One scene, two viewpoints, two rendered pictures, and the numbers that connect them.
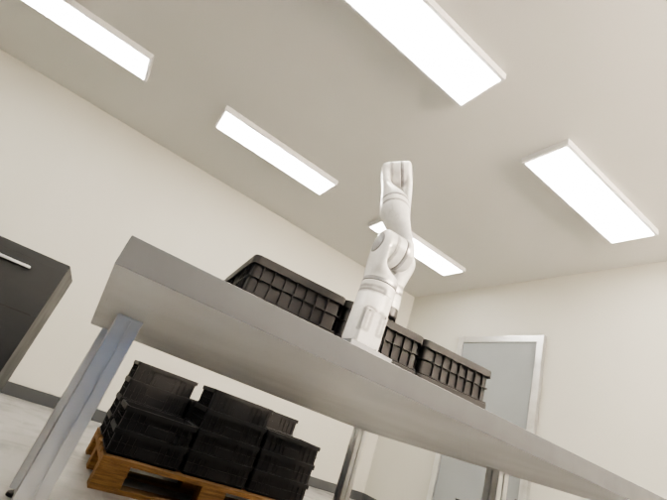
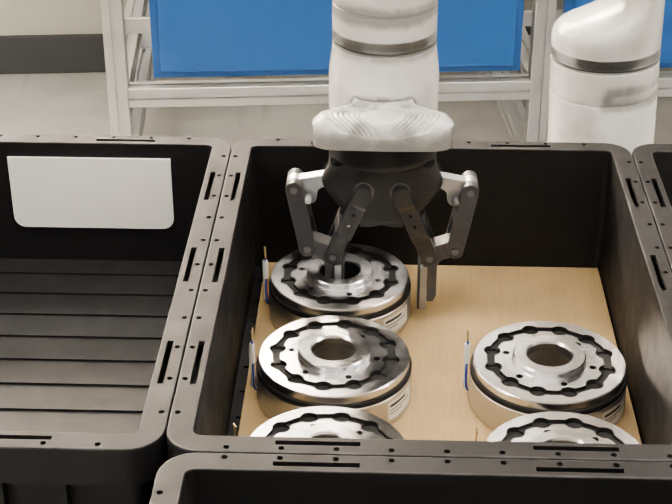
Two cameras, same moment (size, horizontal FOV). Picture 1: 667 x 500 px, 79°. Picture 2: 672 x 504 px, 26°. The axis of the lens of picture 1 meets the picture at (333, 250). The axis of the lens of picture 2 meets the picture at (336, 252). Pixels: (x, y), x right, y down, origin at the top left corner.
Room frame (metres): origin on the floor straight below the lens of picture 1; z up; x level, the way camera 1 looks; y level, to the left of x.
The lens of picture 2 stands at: (2.15, 0.08, 1.39)
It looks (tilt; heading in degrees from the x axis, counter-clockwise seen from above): 29 degrees down; 202
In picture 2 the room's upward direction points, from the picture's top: straight up
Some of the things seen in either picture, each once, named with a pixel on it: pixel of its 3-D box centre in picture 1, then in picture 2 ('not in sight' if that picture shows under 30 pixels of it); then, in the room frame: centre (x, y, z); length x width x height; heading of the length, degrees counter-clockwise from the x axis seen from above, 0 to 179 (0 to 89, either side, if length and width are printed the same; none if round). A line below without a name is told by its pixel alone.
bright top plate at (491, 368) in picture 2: not in sight; (548, 363); (1.34, -0.09, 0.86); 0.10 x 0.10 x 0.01
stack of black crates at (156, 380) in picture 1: (149, 405); not in sight; (2.93, 0.77, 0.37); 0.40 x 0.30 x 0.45; 115
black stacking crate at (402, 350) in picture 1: (350, 341); (434, 351); (1.37, -0.16, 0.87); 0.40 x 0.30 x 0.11; 20
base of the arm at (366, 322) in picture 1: (368, 316); (599, 146); (0.98, -0.14, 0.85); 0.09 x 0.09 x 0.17; 17
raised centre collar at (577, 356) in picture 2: not in sight; (549, 357); (1.34, -0.09, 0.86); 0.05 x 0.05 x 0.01
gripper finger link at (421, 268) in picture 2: not in sight; (421, 281); (1.26, -0.21, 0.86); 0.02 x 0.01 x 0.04; 20
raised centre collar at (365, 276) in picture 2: not in sight; (339, 272); (1.28, -0.26, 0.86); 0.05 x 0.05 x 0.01
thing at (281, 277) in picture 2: not in sight; (339, 278); (1.28, -0.26, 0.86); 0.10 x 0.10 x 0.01
